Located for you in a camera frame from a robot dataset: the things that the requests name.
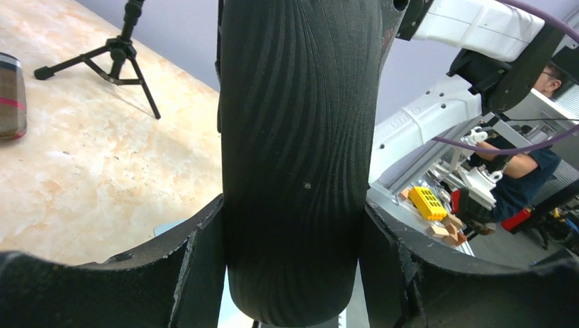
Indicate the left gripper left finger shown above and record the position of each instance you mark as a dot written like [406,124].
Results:
[174,280]

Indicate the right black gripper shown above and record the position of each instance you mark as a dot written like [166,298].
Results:
[410,14]

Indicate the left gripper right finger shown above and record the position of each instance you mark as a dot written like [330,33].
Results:
[411,280]

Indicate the black textured glasses case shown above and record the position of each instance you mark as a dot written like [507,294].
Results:
[292,255]

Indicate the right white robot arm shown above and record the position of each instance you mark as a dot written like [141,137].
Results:
[452,90]

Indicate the left blue cleaning cloth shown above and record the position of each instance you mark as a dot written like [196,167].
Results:
[160,229]

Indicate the yellow toy block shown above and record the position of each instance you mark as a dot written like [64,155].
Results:
[428,205]

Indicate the person in dark shirt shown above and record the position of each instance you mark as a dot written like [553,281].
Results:
[523,176]

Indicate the black microphone on tripod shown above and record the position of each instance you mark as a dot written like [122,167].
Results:
[120,49]

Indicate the plaid glasses case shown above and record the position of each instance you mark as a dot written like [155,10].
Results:
[13,99]

